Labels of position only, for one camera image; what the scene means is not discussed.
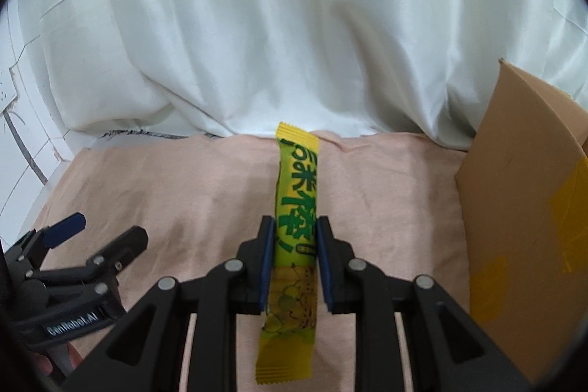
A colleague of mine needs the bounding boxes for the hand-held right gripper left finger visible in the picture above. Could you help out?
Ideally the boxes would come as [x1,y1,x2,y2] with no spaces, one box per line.
[62,215,276,392]

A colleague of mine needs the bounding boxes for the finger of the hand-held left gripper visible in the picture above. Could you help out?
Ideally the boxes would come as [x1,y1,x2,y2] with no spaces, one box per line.
[30,226,149,289]
[14,213,86,266]

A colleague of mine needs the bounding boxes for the white curtain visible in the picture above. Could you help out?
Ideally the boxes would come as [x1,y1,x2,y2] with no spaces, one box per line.
[16,0,588,151]

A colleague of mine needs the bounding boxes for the person's left hand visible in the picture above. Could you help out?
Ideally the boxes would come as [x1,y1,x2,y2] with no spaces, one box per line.
[30,342,83,379]

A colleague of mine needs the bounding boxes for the brown cardboard box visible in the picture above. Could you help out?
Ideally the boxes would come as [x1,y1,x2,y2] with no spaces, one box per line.
[455,58,588,384]

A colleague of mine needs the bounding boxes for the yellow green snack bar packet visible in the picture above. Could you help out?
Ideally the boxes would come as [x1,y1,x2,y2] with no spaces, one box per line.
[255,121,321,386]

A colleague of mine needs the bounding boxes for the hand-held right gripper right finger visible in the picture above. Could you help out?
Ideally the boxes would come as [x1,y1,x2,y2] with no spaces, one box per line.
[316,216,536,392]

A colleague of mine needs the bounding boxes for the beige blanket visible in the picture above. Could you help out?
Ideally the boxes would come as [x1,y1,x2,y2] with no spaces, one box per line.
[0,130,478,392]

